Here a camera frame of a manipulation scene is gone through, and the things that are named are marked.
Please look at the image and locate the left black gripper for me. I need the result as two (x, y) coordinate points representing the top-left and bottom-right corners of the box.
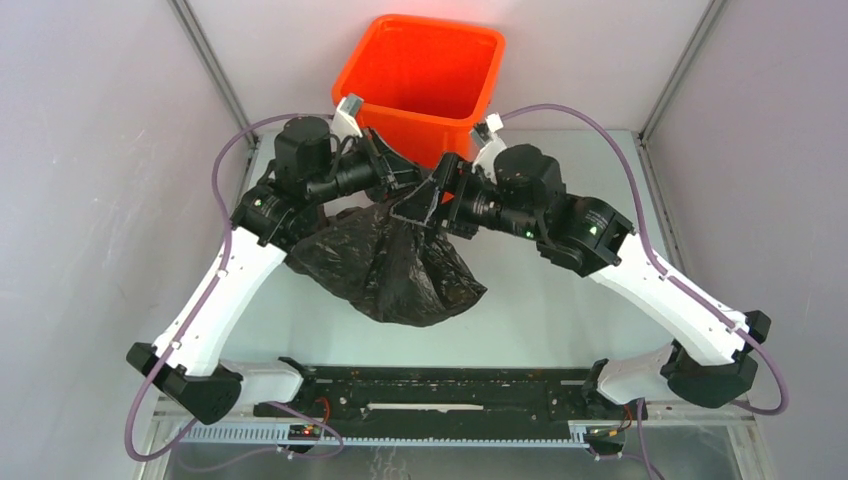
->
(309, 127), (429, 205)

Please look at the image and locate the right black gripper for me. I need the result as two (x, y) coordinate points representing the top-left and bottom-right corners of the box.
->
(390, 152), (541, 243)

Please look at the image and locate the black plastic trash bag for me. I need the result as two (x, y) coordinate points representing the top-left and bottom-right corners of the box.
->
(285, 202), (487, 328)

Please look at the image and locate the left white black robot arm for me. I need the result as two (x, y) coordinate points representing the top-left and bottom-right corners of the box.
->
(126, 116), (423, 425)

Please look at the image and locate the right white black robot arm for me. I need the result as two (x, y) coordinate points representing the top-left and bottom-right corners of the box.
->
(391, 144), (771, 418)

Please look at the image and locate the orange plastic trash bin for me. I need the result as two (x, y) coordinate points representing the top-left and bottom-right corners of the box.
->
(331, 14), (506, 168)

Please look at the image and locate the small circuit board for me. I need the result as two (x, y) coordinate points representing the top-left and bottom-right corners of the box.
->
(287, 425), (323, 441)

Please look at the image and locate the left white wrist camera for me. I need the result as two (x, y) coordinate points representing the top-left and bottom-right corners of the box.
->
(330, 94), (363, 140)

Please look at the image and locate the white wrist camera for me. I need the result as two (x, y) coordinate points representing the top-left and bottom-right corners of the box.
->
(470, 113), (506, 184)
(330, 94), (363, 140)

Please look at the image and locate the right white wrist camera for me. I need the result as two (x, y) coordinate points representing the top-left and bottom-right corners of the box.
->
(470, 113), (506, 184)

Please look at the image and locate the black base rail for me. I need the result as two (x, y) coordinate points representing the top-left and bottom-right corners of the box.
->
(290, 366), (647, 439)

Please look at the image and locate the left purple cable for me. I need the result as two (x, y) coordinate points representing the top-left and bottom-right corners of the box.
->
(123, 112), (346, 464)

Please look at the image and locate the left aluminium frame post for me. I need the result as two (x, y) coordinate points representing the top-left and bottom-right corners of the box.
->
(167, 0), (250, 129)

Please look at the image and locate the aluminium frame post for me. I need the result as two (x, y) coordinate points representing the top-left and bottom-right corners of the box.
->
(167, 0), (250, 129)
(639, 0), (730, 144)

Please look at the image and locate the white slotted cable duct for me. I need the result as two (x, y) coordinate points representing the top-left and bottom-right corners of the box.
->
(183, 422), (593, 448)

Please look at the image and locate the right aluminium frame post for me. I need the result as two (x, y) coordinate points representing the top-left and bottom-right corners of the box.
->
(639, 0), (730, 144)

